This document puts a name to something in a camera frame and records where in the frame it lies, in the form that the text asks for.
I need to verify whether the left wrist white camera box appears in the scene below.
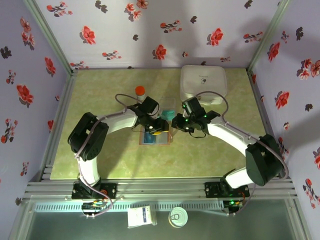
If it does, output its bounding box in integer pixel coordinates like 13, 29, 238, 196
151, 103, 161, 119

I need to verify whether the right gripper thin black wire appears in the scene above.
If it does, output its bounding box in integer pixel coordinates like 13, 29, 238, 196
188, 129, 208, 140

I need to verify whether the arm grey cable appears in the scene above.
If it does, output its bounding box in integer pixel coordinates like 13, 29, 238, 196
74, 93, 141, 218
192, 90, 290, 217

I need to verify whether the left arm grey cable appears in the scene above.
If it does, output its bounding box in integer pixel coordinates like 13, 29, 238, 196
74, 93, 141, 218

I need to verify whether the white plastic storage box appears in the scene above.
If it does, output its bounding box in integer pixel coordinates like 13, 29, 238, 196
179, 64, 228, 106

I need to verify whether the small white carton blue print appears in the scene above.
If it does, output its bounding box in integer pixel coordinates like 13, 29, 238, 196
127, 205, 157, 229

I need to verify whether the aluminium frame post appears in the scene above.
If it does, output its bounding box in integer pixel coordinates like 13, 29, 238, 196
22, 0, 79, 75
246, 0, 291, 73

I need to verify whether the aluminium side rail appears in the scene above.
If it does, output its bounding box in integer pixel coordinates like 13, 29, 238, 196
39, 69, 79, 181
246, 69, 292, 180

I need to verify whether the grey can with orange cap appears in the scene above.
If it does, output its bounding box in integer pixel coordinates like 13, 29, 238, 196
134, 85, 147, 102

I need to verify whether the silver tin can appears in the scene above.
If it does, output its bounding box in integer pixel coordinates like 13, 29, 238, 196
168, 206, 189, 229

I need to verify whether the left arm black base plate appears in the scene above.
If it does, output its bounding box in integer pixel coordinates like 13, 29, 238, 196
71, 182, 118, 200

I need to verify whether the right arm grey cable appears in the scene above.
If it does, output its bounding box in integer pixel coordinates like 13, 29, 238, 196
192, 90, 290, 217

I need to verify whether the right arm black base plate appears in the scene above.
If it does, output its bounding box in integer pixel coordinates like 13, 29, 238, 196
204, 181, 250, 199

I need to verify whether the white slotted cable duct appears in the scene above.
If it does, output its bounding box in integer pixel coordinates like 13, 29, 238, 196
33, 201, 226, 213

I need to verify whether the wide aluminium base rail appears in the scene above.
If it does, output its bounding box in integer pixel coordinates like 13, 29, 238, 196
22, 177, 299, 201

